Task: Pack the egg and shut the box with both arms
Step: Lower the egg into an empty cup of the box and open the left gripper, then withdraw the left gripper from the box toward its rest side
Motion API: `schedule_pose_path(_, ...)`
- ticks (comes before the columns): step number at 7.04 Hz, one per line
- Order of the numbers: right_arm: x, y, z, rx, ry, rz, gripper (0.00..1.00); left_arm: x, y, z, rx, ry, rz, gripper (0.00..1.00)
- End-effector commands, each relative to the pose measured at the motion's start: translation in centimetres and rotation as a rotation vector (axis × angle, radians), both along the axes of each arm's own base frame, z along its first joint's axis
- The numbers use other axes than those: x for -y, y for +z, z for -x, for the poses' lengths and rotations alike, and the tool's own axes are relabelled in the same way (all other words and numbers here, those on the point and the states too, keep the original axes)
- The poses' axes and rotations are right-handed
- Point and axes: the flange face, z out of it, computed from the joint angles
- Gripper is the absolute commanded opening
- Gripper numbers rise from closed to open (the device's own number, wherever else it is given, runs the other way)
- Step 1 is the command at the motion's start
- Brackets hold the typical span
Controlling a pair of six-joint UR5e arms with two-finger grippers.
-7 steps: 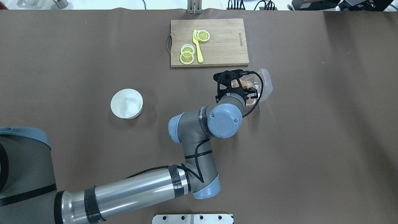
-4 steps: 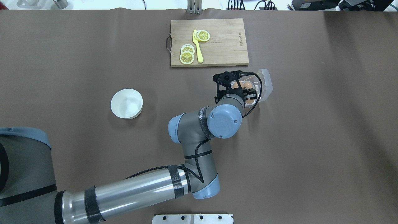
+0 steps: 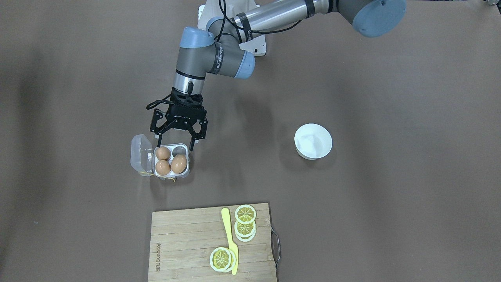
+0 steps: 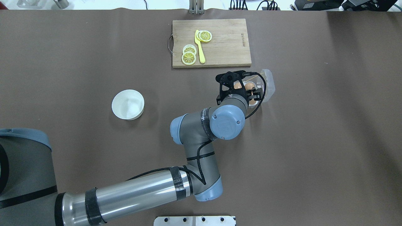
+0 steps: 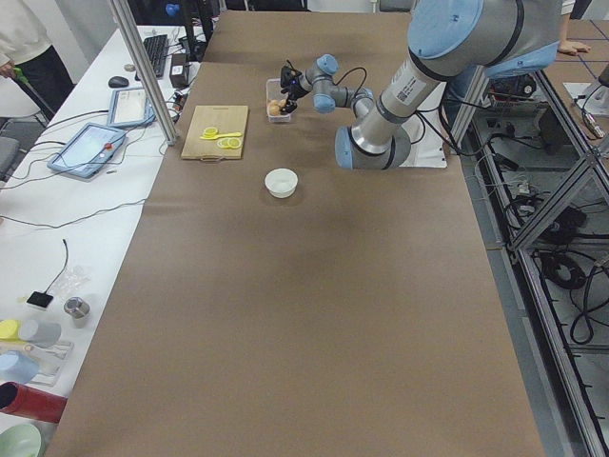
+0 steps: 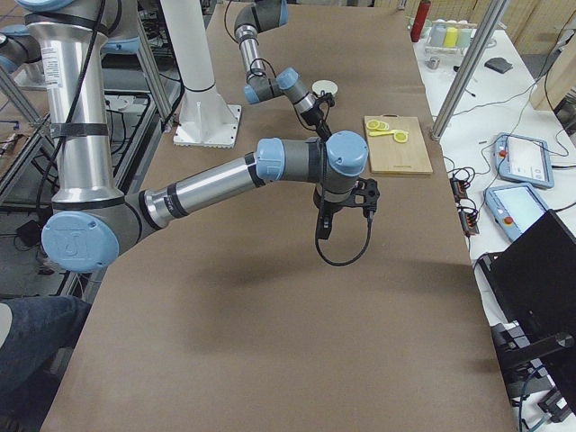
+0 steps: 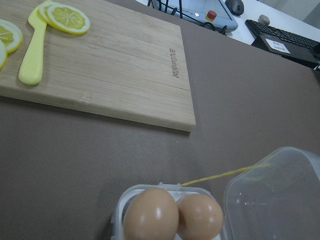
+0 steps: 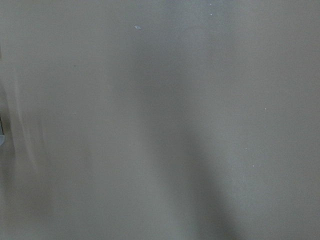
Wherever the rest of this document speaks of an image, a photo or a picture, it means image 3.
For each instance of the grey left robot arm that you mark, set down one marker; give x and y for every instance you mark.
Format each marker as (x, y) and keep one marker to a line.
(216, 50)

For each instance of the brown egg front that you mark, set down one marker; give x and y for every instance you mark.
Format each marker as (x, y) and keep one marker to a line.
(162, 167)

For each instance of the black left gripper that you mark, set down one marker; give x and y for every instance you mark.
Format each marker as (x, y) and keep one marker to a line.
(183, 124)

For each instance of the yellow plastic knife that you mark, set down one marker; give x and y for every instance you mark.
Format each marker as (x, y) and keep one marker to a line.
(226, 218)

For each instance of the lemon slice under near knife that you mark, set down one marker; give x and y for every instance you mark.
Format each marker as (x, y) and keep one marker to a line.
(233, 261)

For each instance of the white metal mount base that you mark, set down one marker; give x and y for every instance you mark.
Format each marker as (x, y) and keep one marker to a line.
(211, 9)

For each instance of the lemon slice under middle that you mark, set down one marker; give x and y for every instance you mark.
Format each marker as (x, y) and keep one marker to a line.
(246, 239)

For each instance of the clear plastic egg box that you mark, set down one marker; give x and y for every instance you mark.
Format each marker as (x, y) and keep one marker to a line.
(143, 159)

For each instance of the brown egg from bowl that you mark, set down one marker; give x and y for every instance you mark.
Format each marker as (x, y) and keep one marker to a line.
(179, 164)

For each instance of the metal board handle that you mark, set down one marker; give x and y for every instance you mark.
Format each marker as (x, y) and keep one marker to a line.
(276, 247)

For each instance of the brown egg rear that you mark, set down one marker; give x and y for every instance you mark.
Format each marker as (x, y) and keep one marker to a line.
(163, 153)

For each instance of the wooden cutting board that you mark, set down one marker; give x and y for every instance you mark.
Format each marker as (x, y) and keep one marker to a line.
(182, 241)

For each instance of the white bowl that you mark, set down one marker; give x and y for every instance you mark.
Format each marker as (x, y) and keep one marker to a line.
(312, 141)

